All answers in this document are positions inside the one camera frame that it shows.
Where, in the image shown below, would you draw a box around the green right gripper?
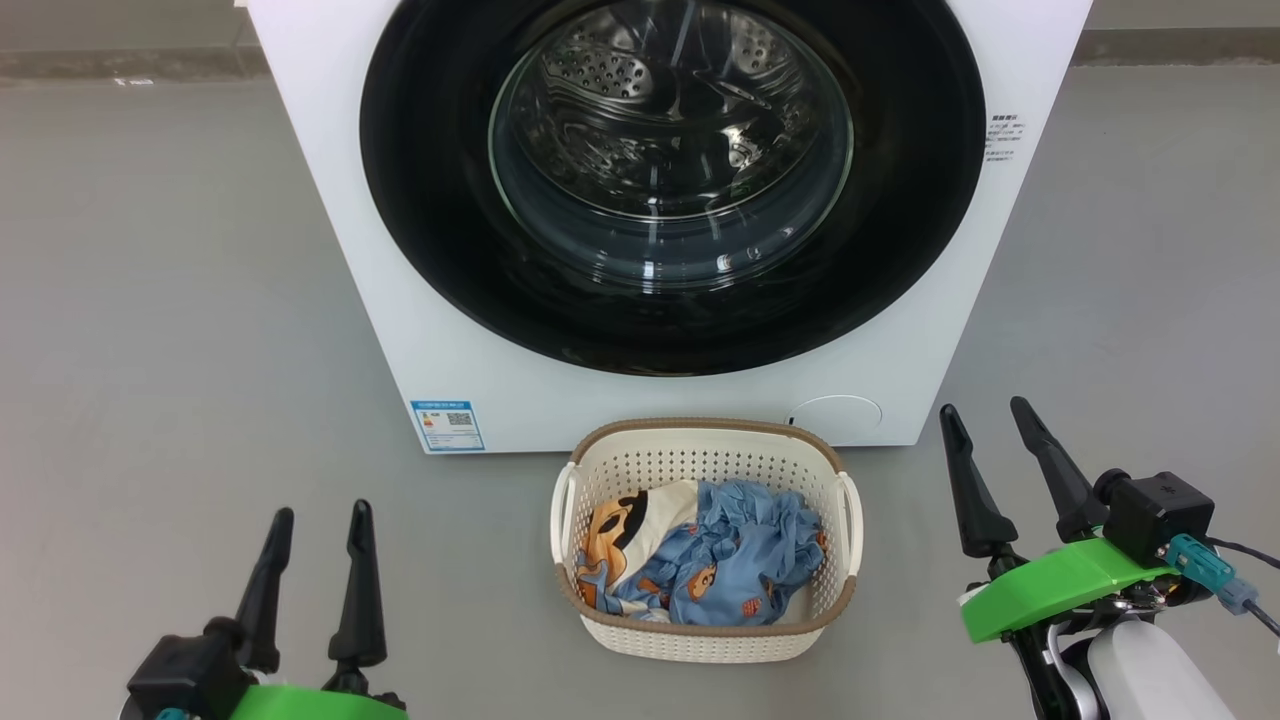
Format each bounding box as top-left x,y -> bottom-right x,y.
939,396 -> 1213,720

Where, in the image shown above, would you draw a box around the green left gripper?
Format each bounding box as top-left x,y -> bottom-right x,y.
230,499 -> 409,720

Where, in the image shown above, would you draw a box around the blue printed garment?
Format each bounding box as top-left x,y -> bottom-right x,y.
575,478 -> 829,628

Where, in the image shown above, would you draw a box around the blue patterned clothes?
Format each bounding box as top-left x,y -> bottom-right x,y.
573,480 -> 701,613

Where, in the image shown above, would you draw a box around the black round glass washer door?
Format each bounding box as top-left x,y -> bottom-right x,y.
359,0 -> 988,378

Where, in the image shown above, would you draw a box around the white front-load washing machine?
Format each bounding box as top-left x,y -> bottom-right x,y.
245,0 -> 1094,456

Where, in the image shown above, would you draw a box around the cream perforated laundry basket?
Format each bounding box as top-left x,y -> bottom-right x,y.
549,417 -> 864,665

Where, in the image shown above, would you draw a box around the round white filter cover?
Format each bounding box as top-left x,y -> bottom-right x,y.
788,395 -> 884,434

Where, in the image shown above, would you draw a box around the blue energy label sticker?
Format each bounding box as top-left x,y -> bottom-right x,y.
410,400 -> 486,453

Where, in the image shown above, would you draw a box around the stainless steel washer drum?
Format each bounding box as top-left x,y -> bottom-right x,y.
490,0 -> 854,291

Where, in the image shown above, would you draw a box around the teal right camera connector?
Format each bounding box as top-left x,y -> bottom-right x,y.
1165,533 -> 1261,616

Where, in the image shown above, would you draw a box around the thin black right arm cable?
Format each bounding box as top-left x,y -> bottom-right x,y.
1205,535 -> 1280,638

